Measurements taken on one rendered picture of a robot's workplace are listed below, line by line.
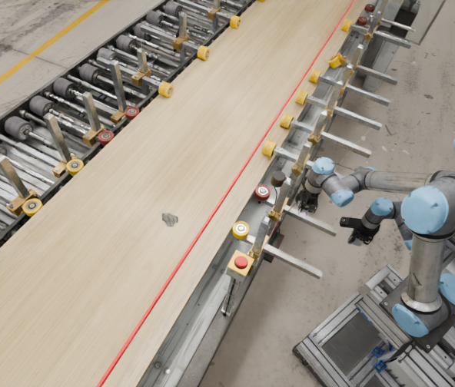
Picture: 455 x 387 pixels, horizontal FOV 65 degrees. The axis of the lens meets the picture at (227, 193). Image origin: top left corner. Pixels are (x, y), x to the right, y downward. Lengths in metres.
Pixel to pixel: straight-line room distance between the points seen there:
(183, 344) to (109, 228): 0.62
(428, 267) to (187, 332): 1.06
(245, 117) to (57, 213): 1.13
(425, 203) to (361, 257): 1.84
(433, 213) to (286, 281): 1.67
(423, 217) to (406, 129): 2.95
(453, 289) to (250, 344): 1.36
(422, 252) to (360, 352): 1.29
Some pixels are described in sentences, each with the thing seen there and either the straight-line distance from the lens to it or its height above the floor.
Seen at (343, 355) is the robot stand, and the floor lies 0.21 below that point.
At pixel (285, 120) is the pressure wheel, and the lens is 2.07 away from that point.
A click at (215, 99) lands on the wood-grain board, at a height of 0.90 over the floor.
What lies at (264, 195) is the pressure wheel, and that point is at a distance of 1.77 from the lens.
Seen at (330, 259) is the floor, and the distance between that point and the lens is 2.75.
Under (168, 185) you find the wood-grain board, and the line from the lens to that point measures 1.78.
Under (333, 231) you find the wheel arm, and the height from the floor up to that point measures 0.86.
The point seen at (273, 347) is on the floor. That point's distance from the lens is 2.43.
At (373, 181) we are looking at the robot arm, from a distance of 1.38.
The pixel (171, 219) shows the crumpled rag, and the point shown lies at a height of 0.91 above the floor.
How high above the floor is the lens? 2.33
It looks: 54 degrees down
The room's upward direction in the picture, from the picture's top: 9 degrees clockwise
